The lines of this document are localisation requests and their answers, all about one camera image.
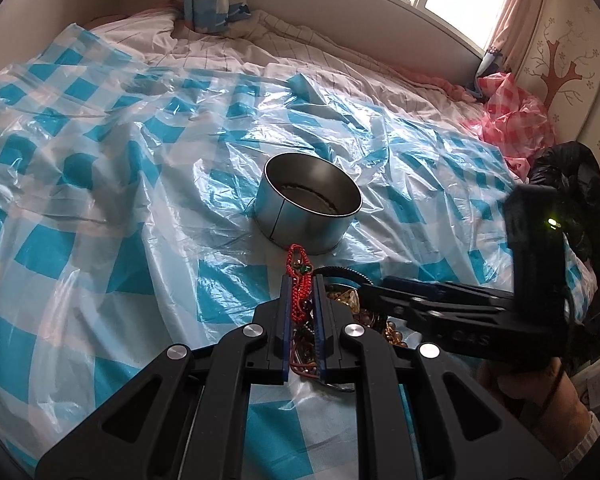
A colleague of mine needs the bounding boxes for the pink checkered plastic bag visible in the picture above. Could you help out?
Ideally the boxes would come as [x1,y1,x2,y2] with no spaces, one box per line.
[466,73,557,181]

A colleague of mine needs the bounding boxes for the red braided cord bracelet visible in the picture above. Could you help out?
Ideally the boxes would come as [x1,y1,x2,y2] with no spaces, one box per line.
[284,242,313,328]

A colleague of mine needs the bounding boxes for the pink white bed sheet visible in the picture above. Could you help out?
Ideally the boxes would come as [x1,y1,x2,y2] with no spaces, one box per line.
[85,6,483,129]

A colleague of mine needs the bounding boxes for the blue white checkered plastic sheet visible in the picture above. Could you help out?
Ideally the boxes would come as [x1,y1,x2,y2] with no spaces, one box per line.
[0,22,598,480]

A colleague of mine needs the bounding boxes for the round silver metal tin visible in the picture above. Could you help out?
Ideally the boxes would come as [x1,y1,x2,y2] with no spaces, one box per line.
[253,153,362,255]

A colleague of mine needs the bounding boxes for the pink window curtain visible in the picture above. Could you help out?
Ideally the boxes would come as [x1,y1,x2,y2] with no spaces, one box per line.
[467,0,543,101]

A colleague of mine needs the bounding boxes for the tree decorated wardrobe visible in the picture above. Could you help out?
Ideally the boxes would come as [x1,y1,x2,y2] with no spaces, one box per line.
[517,0,600,155]

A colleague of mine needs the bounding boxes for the right human hand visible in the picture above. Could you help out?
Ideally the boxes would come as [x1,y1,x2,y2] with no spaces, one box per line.
[478,358,600,464]

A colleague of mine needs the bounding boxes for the amber bead jewelry pile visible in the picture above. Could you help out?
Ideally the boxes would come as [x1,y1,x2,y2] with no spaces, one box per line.
[290,278,407,393]

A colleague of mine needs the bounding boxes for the black plastic bag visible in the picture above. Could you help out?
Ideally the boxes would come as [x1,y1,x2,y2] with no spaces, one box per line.
[528,141,600,282]

